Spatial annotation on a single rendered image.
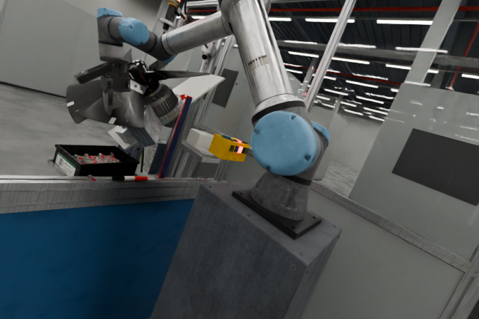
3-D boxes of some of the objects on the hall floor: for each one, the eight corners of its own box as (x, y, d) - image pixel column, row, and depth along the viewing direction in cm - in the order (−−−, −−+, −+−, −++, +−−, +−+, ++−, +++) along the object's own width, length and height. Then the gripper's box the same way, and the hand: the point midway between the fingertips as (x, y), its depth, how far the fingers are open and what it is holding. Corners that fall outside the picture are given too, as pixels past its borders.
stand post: (133, 254, 155) (187, 100, 142) (138, 263, 150) (194, 103, 136) (127, 255, 152) (181, 98, 138) (132, 265, 146) (189, 101, 132)
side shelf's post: (163, 250, 169) (199, 152, 159) (165, 254, 166) (203, 154, 156) (158, 252, 166) (195, 151, 156) (161, 255, 163) (198, 153, 153)
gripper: (131, 60, 79) (131, 117, 87) (122, 58, 85) (123, 111, 92) (104, 58, 73) (107, 119, 81) (96, 55, 79) (100, 112, 86)
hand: (107, 112), depth 84 cm, fingers closed
